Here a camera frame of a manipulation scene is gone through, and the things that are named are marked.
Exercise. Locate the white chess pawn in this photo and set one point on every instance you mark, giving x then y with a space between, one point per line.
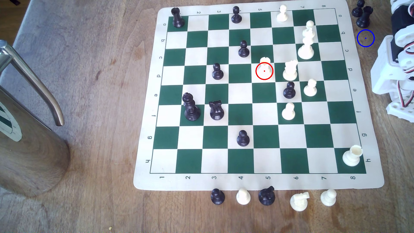
243 197
265 66
288 113
328 198
310 89
310 24
282 14

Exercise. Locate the white lattice robot base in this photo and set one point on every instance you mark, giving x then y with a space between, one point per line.
401 111

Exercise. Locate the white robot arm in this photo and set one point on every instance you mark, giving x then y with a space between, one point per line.
385 71

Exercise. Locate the black chess rook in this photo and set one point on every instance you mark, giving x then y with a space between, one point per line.
364 20
177 19
216 112

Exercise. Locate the black chess pawn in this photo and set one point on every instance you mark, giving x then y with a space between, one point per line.
289 92
244 50
243 139
217 197
217 73
236 16
357 11

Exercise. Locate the white chess king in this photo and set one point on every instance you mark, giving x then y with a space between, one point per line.
306 50

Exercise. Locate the white chess knight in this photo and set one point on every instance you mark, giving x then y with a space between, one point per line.
299 203
290 72

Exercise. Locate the white chess rook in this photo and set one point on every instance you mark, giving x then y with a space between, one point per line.
351 158

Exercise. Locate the green and white chess mat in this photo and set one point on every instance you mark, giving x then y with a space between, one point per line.
241 93

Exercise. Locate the black chess knight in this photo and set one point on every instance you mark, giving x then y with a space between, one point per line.
266 197

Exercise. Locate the small dark object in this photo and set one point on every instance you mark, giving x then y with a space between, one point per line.
14 1

